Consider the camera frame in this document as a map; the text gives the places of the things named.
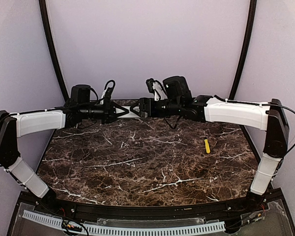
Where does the white remote control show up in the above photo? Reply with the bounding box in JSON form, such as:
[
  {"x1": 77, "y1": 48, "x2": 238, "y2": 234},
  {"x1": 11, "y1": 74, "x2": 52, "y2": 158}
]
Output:
[{"x1": 116, "y1": 106, "x2": 141, "y2": 119}]

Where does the yellow handled screwdriver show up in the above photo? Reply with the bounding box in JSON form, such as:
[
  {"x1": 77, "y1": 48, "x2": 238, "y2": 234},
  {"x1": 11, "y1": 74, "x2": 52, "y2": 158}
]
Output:
[{"x1": 204, "y1": 131, "x2": 211, "y2": 154}]

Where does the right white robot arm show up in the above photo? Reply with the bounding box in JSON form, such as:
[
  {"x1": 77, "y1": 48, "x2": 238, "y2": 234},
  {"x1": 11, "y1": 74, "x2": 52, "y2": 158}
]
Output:
[{"x1": 130, "y1": 76, "x2": 291, "y2": 195}]

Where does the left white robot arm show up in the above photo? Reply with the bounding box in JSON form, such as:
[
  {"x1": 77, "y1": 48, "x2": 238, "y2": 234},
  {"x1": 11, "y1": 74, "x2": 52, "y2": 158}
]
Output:
[{"x1": 0, "y1": 85, "x2": 131, "y2": 202}]

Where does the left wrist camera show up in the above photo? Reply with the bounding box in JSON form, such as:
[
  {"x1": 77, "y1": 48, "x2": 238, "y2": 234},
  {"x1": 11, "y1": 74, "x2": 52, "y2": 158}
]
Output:
[{"x1": 100, "y1": 80, "x2": 116, "y2": 105}]

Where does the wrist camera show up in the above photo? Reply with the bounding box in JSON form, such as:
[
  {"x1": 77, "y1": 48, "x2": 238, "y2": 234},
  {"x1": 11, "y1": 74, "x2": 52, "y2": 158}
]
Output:
[
  {"x1": 146, "y1": 78, "x2": 167, "y2": 101},
  {"x1": 100, "y1": 80, "x2": 116, "y2": 105}
]

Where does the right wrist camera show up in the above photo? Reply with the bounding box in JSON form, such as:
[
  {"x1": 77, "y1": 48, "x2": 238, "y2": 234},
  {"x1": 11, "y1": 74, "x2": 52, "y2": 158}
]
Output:
[{"x1": 146, "y1": 78, "x2": 167, "y2": 101}]

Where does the white slotted cable duct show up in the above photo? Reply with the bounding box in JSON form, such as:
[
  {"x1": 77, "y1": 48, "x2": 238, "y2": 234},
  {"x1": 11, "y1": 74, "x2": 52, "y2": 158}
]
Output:
[{"x1": 22, "y1": 210, "x2": 226, "y2": 236}]

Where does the black front table rail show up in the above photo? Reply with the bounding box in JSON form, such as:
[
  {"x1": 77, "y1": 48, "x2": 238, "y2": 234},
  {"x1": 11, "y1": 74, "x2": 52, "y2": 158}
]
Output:
[{"x1": 34, "y1": 189, "x2": 274, "y2": 225}]

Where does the left black frame post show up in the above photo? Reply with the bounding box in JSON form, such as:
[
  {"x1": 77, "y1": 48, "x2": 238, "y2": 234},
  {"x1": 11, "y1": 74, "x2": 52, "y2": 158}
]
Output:
[{"x1": 38, "y1": 0, "x2": 69, "y2": 102}]

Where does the black frame post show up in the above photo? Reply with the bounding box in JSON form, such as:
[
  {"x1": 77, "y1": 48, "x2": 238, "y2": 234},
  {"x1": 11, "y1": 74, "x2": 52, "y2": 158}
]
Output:
[
  {"x1": 38, "y1": 0, "x2": 69, "y2": 102},
  {"x1": 230, "y1": 0, "x2": 258, "y2": 105}
]

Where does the right black frame post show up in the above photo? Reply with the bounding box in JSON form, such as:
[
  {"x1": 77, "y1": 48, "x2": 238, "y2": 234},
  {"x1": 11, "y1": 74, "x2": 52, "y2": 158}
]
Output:
[{"x1": 230, "y1": 0, "x2": 258, "y2": 105}]

